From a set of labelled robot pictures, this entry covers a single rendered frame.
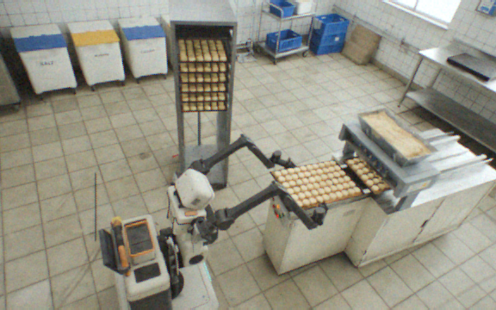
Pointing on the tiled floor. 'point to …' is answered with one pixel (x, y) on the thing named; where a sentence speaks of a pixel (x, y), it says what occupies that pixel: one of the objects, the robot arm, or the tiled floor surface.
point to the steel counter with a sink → (473, 122)
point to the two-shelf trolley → (280, 32)
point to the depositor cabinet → (455, 210)
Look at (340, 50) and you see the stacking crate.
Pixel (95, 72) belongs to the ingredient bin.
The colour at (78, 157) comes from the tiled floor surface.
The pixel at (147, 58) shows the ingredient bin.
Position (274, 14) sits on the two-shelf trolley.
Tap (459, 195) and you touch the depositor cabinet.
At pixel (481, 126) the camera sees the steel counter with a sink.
